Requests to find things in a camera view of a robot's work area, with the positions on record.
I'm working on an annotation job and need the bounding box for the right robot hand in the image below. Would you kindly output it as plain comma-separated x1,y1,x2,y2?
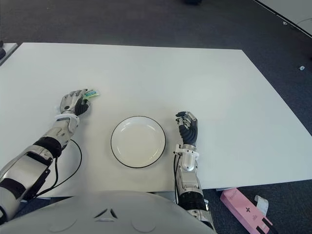
175,111,198,146

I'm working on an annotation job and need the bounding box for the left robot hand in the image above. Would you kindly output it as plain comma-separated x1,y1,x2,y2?
59,89,91,117

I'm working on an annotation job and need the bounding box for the green toothpaste tube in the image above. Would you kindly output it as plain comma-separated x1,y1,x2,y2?
54,89,100,115

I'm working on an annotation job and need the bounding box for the white plate black rim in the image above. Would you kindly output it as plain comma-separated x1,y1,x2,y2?
110,116,167,169

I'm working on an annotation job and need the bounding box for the white side table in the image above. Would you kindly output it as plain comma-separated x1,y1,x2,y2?
0,42,19,66

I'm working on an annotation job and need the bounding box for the pink cardboard box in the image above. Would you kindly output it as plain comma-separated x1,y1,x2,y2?
219,187,273,234

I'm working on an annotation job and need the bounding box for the white paper slip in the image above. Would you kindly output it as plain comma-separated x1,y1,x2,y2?
253,195,269,216

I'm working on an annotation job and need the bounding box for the grey robot torso shell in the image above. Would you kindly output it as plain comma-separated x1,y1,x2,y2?
0,190,216,234

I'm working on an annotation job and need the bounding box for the white desk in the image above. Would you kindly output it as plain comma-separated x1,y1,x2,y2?
253,0,312,38

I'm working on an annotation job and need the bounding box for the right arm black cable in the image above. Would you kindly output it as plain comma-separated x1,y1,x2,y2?
173,152,179,203

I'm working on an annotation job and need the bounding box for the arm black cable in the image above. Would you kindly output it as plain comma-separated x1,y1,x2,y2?
36,140,82,198
173,152,179,203

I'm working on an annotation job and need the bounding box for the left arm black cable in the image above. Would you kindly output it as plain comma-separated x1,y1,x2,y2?
36,140,82,198

